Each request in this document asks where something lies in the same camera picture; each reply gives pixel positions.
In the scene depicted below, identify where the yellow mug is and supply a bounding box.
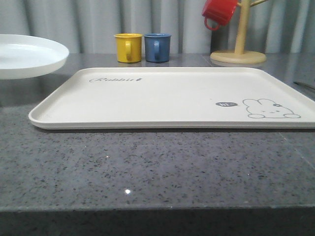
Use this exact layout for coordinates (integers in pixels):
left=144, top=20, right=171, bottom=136
left=114, top=33, right=143, bottom=63

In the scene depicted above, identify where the white round plate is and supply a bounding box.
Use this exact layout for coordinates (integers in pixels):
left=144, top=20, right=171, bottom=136
left=0, top=34, right=69, bottom=79

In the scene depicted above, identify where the silver metal spoon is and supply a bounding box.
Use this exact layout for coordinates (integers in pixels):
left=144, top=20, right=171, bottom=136
left=293, top=82, right=315, bottom=93

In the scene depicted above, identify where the cream rabbit serving tray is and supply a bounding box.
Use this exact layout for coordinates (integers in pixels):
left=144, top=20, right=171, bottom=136
left=29, top=67, right=315, bottom=129

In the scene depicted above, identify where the red mug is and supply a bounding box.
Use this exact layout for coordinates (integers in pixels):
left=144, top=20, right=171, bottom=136
left=202, top=0, right=238, bottom=30

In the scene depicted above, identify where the blue mug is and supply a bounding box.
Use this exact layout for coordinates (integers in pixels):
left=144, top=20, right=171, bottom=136
left=144, top=33, right=171, bottom=63

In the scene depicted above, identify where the wooden mug tree stand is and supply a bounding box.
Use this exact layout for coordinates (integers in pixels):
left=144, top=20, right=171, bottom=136
left=210, top=0, right=266, bottom=64

